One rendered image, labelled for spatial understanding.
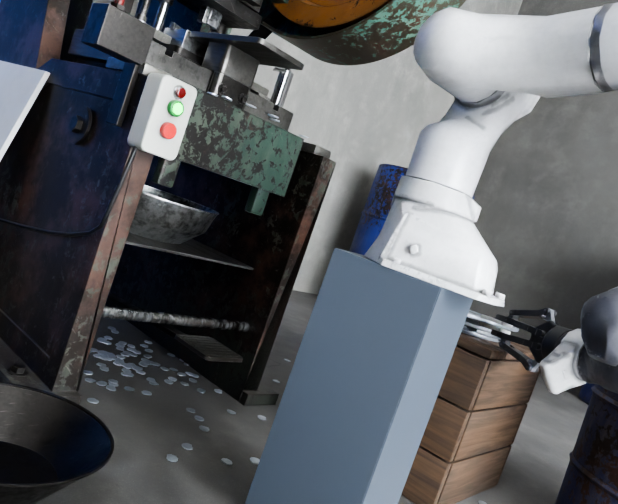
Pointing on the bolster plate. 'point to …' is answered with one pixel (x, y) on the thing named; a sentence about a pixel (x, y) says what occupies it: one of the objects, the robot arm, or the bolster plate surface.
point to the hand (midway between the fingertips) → (495, 324)
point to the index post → (281, 88)
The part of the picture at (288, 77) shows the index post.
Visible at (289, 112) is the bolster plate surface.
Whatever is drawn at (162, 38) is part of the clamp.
